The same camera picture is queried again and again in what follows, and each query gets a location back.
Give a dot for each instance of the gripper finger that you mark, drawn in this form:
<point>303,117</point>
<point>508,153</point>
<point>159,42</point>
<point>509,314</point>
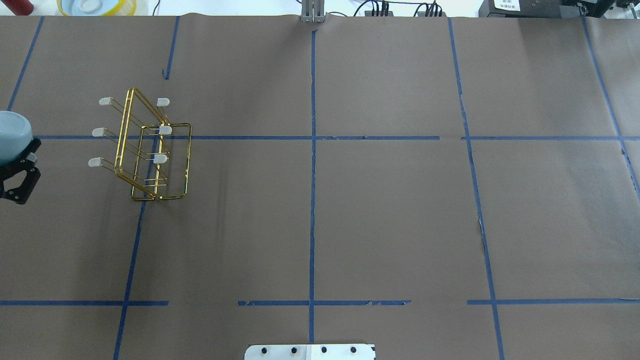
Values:
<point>27,158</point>
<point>22,193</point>

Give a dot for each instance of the light blue cup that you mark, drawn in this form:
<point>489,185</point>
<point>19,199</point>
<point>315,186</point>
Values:
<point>15,136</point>

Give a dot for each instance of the red cylinder bottle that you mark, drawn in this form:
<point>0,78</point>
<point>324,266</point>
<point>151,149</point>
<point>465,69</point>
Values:
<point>19,7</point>

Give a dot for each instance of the yellow bowl with blue lid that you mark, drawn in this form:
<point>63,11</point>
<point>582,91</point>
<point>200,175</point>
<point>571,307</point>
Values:
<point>97,8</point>

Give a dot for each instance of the black computer box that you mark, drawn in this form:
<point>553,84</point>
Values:
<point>545,9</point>

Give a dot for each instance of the gold wire cup holder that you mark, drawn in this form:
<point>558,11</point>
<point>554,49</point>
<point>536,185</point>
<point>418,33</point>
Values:
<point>152,152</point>

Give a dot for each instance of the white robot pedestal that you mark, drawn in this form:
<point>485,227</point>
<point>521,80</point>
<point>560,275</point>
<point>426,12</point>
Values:
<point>332,351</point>

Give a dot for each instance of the aluminium frame post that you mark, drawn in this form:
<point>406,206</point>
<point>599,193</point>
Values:
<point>313,11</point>

